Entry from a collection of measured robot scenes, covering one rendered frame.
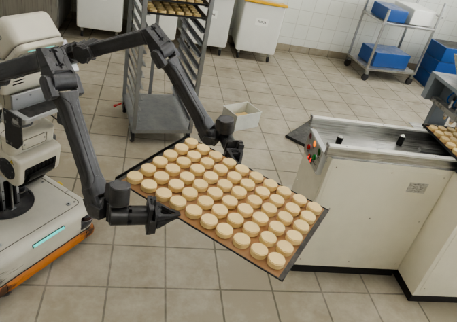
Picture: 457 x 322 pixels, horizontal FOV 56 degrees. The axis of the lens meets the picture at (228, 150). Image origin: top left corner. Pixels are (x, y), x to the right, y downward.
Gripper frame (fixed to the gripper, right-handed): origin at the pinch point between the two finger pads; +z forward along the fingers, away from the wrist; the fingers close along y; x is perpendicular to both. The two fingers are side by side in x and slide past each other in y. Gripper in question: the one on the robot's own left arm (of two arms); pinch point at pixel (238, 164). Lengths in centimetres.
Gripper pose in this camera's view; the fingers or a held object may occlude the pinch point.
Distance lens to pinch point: 157.2
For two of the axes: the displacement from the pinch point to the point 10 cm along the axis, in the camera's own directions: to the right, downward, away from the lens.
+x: -9.5, -0.3, -3.1
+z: 2.5, 5.6, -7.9
